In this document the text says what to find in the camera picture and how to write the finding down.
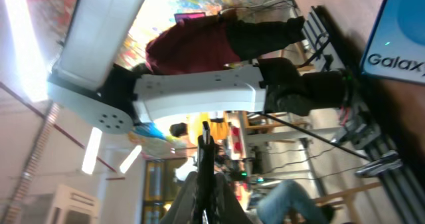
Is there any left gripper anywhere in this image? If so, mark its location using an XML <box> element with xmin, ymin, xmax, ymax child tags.
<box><xmin>339</xmin><ymin>69</ymin><xmax>424</xmax><ymax>217</ymax></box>

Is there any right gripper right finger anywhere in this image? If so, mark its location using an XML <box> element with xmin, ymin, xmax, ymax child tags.
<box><xmin>214</xmin><ymin>173</ymin><xmax>252</xmax><ymax>224</ymax></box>

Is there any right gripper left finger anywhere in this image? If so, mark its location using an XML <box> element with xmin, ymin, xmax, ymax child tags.
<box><xmin>159</xmin><ymin>171</ymin><xmax>197</xmax><ymax>224</ymax></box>

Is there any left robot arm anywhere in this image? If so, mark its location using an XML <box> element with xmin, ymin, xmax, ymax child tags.
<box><xmin>47</xmin><ymin>0</ymin><xmax>424</xmax><ymax>223</ymax></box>

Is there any person in blue jeans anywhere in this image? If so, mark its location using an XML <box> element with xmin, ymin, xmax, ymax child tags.
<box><xmin>256</xmin><ymin>180</ymin><xmax>335</xmax><ymax>224</ymax></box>

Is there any person in maroon shirt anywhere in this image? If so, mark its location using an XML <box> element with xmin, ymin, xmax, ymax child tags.
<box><xmin>145</xmin><ymin>10</ymin><xmax>305</xmax><ymax>75</ymax></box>

